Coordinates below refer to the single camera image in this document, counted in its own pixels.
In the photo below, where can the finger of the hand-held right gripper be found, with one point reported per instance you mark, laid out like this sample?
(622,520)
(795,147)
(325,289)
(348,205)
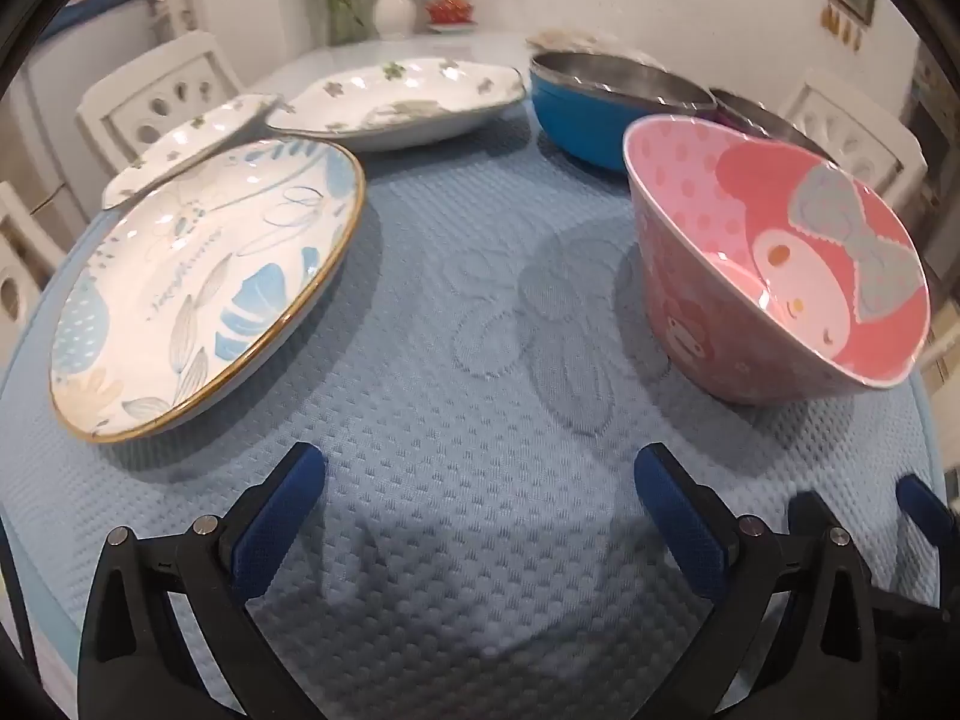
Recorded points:
(806,511)
(926,510)

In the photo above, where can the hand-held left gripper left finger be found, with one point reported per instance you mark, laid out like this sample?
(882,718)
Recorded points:
(277,525)

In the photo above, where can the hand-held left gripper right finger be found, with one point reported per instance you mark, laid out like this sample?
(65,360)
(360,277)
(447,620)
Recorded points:
(679,525)

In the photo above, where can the blue leaf gold-rimmed plate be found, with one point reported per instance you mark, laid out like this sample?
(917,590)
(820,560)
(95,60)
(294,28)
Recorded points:
(210,277)

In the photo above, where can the pink cartoon bowl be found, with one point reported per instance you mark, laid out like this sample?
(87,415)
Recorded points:
(720,195)

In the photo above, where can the small green floral plate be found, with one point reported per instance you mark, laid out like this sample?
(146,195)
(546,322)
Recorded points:
(187,142)

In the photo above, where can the magenta steel bowl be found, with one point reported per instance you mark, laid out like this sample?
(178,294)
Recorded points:
(757,116)

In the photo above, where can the blue steel bowl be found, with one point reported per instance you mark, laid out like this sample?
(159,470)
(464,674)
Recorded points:
(577,120)

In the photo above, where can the large green floral plate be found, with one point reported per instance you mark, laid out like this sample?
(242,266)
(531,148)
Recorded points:
(390,101)

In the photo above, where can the light blue table mat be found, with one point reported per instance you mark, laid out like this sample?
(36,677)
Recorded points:
(465,360)

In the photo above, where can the white carved dining chair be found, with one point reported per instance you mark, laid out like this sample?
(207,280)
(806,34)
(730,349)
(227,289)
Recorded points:
(22,240)
(892,157)
(120,109)

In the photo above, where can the hanging orange ornaments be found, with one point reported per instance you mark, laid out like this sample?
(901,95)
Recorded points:
(840,26)

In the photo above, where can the clear snack packet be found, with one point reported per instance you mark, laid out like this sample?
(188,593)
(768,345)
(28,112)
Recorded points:
(570,39)

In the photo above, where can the white ceramic vase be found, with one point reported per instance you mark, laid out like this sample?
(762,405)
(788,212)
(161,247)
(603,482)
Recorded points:
(395,11)

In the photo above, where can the red lidded pot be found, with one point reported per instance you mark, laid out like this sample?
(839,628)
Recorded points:
(450,13)

